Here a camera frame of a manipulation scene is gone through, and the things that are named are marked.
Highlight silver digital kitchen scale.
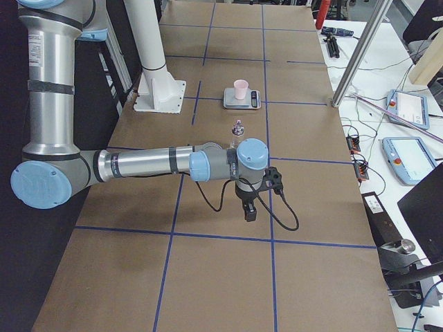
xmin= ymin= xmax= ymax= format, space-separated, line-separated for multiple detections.
xmin=222 ymin=86 xmax=262 ymax=111

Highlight pink paper cup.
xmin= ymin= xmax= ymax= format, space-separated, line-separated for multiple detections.
xmin=233 ymin=79 xmax=248 ymax=100

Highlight blue teach pendant far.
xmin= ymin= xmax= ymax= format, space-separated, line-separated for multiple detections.
xmin=386 ymin=89 xmax=430 ymax=130

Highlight orange connector module near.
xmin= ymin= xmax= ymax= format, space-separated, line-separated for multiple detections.
xmin=354 ymin=160 xmax=369 ymax=183

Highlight aluminium frame post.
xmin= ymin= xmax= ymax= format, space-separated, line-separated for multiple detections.
xmin=331 ymin=0 xmax=393 ymax=108

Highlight glass sauce bottle steel cap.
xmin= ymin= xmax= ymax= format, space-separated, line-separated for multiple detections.
xmin=230 ymin=119 xmax=244 ymax=149

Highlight blue teach pendant near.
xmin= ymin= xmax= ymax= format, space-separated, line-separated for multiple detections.
xmin=382 ymin=137 xmax=437 ymax=186

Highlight orange connector module far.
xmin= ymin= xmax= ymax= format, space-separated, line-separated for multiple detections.
xmin=346 ymin=136 xmax=361 ymax=154

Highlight blue teach pendant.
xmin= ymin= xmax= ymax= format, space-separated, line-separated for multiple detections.
xmin=386 ymin=89 xmax=430 ymax=130
xmin=382 ymin=137 xmax=437 ymax=186

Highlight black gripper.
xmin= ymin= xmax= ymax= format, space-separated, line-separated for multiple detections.
xmin=235 ymin=183 xmax=262 ymax=222

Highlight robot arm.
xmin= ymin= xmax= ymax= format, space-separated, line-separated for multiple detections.
xmin=10 ymin=1 xmax=272 ymax=221

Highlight black folded tripod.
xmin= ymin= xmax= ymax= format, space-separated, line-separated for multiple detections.
xmin=324 ymin=33 xmax=340 ymax=58

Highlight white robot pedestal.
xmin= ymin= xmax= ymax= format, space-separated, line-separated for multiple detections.
xmin=124 ymin=0 xmax=186 ymax=113

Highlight black flat box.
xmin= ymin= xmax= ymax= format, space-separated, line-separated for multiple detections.
xmin=361 ymin=192 xmax=403 ymax=247

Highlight black computer monitor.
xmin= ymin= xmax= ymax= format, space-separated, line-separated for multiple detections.
xmin=397 ymin=165 xmax=443 ymax=263

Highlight orange connector module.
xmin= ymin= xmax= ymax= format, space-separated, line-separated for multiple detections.
xmin=354 ymin=160 xmax=369 ymax=183
xmin=346 ymin=136 xmax=361 ymax=154

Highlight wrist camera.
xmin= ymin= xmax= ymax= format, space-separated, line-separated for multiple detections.
xmin=259 ymin=167 xmax=284 ymax=196

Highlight blue folded umbrella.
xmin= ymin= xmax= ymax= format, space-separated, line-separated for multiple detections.
xmin=320 ymin=26 xmax=354 ymax=37

